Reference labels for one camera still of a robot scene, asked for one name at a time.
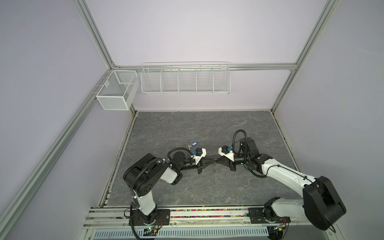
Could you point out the left aluminium frame post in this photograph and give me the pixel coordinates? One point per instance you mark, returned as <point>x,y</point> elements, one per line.
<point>91,26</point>

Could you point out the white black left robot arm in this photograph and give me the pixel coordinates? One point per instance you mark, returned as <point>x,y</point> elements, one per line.
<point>142,176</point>

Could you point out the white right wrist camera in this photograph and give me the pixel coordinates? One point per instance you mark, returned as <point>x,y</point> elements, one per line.
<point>227,152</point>

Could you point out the aluminium base rail with beads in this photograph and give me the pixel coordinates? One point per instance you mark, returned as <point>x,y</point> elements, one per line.
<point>226,216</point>

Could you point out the white vented cable duct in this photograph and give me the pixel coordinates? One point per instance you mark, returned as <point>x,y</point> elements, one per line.
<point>182,233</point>

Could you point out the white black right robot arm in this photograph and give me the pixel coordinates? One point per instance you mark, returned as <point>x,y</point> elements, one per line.
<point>319,202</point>

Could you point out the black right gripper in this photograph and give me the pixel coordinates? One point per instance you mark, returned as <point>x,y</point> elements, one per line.
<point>225,161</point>

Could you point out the blue key tag with key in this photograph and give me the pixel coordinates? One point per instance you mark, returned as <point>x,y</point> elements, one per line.
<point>193,144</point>

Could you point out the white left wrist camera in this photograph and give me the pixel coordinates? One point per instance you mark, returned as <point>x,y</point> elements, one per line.
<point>198,154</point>

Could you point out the small white mesh basket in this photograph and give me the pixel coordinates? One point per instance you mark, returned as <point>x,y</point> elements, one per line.
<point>118,91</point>

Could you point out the long white wire basket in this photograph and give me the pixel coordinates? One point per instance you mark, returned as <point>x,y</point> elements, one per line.
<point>186,78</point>

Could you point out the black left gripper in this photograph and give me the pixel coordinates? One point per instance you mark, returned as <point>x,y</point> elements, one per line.
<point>202,165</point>

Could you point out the aluminium frame corner post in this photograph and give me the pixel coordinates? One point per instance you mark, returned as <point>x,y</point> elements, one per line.
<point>325,16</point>

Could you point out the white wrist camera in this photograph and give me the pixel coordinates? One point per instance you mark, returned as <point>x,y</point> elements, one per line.
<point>227,152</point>
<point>198,154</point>

